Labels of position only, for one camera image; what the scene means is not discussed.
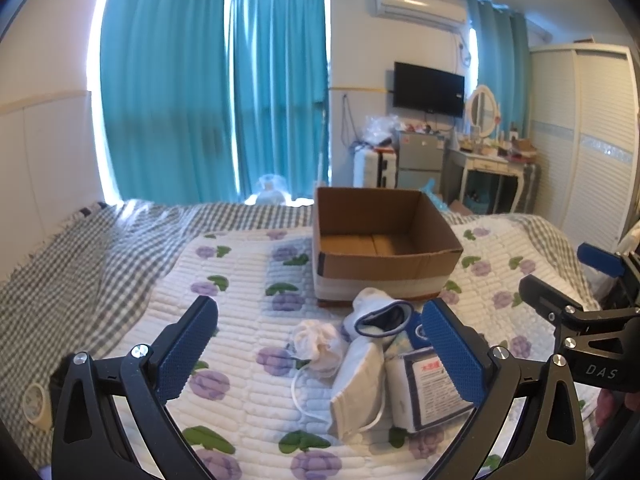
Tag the oval white vanity mirror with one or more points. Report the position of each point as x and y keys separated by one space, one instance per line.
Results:
x=482 y=112

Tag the teal curtain right window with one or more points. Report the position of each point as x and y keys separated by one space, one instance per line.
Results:
x=503 y=59

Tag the person's hand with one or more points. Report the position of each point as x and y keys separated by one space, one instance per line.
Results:
x=606 y=405

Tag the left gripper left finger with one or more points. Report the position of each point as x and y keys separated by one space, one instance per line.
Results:
x=90 y=441

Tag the large clear water bottle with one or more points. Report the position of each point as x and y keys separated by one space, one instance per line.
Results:
x=271 y=190

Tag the brown cardboard box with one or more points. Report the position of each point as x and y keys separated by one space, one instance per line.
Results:
x=396 y=241

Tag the teal laundry basket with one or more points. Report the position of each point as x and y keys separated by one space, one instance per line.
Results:
x=479 y=203

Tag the silver mini fridge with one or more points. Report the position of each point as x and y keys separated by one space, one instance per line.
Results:
x=419 y=160

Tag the white face mask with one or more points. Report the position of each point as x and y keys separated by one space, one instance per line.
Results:
x=358 y=393

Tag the blue plastic bag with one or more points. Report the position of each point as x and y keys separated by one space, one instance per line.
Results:
x=429 y=191

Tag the white blue-cuffed sock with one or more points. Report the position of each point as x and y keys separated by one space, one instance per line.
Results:
x=377 y=315

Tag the clear plastic bag pile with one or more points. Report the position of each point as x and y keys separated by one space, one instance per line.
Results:
x=380 y=130

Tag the teal curtain middle panel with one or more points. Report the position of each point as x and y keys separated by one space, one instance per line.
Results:
x=280 y=92

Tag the white dressing table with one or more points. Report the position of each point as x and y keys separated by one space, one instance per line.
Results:
x=496 y=165

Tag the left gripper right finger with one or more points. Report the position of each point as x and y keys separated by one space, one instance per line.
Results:
x=548 y=441

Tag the white packet blue label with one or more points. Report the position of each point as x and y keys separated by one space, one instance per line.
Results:
x=421 y=392

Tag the grey checked bed sheet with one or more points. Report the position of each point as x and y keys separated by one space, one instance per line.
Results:
x=86 y=285

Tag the teal curtain panel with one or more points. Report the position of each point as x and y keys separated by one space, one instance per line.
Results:
x=166 y=101
x=280 y=92

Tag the floral white quilt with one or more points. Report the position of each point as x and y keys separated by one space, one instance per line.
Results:
x=286 y=389

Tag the white louvred wardrobe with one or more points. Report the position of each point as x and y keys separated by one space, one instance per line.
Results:
x=584 y=124

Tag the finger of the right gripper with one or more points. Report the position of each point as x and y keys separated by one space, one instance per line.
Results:
x=548 y=302
x=601 y=260

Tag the roll of tape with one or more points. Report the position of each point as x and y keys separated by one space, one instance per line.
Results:
x=36 y=407

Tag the white suitcase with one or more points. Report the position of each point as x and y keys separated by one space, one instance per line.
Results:
x=375 y=168

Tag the white wall air conditioner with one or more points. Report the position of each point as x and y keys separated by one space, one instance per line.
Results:
x=433 y=12

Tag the teal curtain left panel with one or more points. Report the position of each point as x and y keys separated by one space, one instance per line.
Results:
x=166 y=101

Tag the black wall television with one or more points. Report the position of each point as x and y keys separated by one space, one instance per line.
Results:
x=428 y=90

